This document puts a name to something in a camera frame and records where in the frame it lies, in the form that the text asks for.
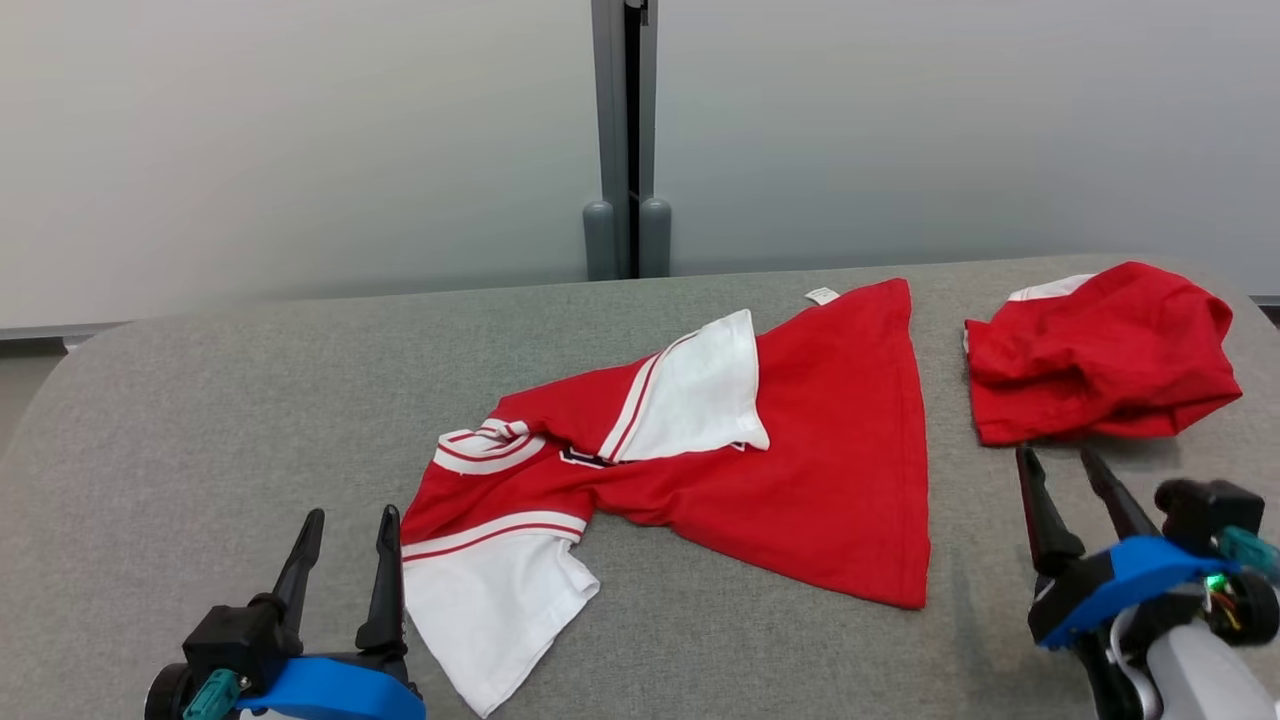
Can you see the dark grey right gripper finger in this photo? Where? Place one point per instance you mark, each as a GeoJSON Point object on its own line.
{"type": "Point", "coordinates": [1120, 515]}
{"type": "Point", "coordinates": [1050, 540]}

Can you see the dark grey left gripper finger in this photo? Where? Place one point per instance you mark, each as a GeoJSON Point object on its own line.
{"type": "Point", "coordinates": [300, 580]}
{"type": "Point", "coordinates": [388, 600]}

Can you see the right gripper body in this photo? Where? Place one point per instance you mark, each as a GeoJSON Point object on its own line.
{"type": "Point", "coordinates": [1120, 680]}

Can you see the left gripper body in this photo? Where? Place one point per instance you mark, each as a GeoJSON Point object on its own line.
{"type": "Point", "coordinates": [165, 700]}

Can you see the red shorts with white panels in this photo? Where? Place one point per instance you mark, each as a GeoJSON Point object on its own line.
{"type": "Point", "coordinates": [1100, 360]}

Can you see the red and white jersey shirt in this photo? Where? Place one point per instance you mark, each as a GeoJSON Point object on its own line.
{"type": "Point", "coordinates": [800, 480]}

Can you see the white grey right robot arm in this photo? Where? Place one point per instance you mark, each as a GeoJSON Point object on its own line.
{"type": "Point", "coordinates": [1210, 680]}

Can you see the grey partition foot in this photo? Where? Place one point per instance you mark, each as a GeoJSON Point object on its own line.
{"type": "Point", "coordinates": [599, 240]}
{"type": "Point", "coordinates": [655, 240]}

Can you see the right wrist camera blue bracket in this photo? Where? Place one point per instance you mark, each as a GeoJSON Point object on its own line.
{"type": "Point", "coordinates": [1130, 570]}

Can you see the wrist camera blue bracket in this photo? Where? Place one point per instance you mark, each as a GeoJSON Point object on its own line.
{"type": "Point", "coordinates": [1130, 570]}
{"type": "Point", "coordinates": [330, 695]}

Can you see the left wrist camera blue bracket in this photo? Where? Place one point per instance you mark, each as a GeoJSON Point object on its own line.
{"type": "Point", "coordinates": [330, 695]}

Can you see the grey partition post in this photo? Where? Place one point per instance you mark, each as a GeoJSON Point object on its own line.
{"type": "Point", "coordinates": [607, 100]}

